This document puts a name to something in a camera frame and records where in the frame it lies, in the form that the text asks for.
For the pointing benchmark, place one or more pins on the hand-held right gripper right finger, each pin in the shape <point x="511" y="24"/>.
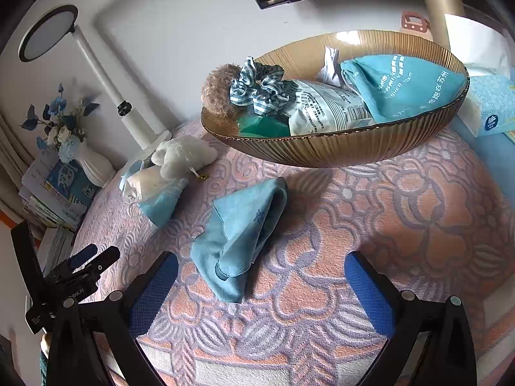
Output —
<point x="370" y="293"/>

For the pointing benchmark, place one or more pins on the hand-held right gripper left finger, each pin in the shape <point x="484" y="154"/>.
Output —
<point x="153" y="293"/>

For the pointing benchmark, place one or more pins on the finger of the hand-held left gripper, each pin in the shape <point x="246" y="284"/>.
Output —
<point x="104" y="259"/>
<point x="83" y="255"/>

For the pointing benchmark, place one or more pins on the light blue cloth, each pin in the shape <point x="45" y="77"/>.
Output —
<point x="161" y="209"/>

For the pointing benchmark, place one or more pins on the beige tissue packet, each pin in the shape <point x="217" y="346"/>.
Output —
<point x="149" y="183"/>

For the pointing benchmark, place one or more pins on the teal cloth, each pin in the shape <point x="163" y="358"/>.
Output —
<point x="237" y="241"/>

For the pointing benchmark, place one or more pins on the white plush toy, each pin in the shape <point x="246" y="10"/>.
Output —
<point x="181" y="155"/>

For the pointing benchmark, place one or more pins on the amber ribbed bowl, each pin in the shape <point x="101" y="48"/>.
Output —
<point x="342" y="148"/>

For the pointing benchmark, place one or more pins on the white printed packet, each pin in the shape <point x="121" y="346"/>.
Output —
<point x="330" y="108"/>

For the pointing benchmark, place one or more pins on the green item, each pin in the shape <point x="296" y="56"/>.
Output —
<point x="261" y="126"/>

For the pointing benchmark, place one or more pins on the brown plush toy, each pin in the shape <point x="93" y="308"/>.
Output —
<point x="217" y="88"/>

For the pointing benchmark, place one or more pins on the light blue printed towel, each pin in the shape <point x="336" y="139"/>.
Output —
<point x="402" y="88"/>

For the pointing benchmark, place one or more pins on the white tissue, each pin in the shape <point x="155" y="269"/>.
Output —
<point x="332" y="68"/>

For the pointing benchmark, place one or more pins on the blue checked scrunchie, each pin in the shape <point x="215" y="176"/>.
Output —
<point x="257" y="88"/>

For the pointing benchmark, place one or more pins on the stack of flat books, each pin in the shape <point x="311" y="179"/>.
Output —
<point x="60" y="245"/>

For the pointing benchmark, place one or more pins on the row of upright books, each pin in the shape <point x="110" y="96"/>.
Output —
<point x="64" y="185"/>

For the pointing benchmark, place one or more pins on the pink floral blanket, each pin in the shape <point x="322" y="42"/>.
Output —
<point x="322" y="229"/>

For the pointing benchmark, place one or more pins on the white ribbed vase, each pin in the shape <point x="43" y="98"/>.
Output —
<point x="94" y="169"/>

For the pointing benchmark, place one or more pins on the blue artificial flowers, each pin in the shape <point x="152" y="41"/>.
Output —
<point x="64" y="132"/>

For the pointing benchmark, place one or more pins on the white desk lamp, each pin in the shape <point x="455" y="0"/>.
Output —
<point x="132" y="120"/>

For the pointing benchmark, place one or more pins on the blue patterned tissue pack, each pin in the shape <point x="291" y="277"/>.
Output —
<point x="491" y="108"/>

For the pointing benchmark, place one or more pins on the gold thermos bottle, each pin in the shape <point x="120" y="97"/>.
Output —
<point x="440" y="8"/>

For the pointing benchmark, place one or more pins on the pink wall hook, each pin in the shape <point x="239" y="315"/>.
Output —
<point x="404" y="22"/>

